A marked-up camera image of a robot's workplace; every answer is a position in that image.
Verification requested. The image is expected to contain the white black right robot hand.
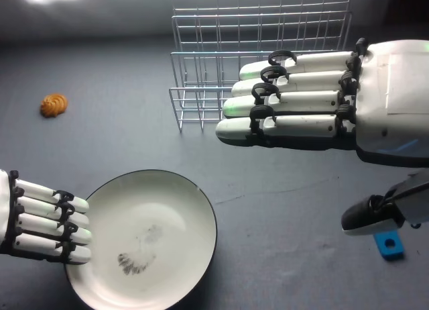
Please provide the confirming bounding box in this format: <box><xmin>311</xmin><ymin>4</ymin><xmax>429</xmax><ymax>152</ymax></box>
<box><xmin>215</xmin><ymin>38</ymin><xmax>429</xmax><ymax>237</ymax></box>

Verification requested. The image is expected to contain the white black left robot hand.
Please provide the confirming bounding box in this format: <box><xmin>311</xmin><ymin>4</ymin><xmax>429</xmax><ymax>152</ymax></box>
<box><xmin>0</xmin><ymin>168</ymin><xmax>93</xmax><ymax>266</ymax></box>

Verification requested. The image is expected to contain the orange swirl cookie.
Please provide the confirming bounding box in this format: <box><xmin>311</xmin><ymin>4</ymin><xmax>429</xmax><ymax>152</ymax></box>
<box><xmin>40</xmin><ymin>93</ymin><xmax>69</xmax><ymax>119</ymax></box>

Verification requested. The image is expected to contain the blue block with two holes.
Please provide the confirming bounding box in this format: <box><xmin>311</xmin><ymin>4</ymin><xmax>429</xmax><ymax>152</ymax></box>
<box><xmin>373</xmin><ymin>229</ymin><xmax>406</xmax><ymax>263</ymax></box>

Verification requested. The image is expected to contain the silver wire dish rack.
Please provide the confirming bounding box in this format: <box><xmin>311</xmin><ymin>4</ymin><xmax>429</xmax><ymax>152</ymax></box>
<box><xmin>168</xmin><ymin>0</ymin><xmax>355</xmax><ymax>134</ymax></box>

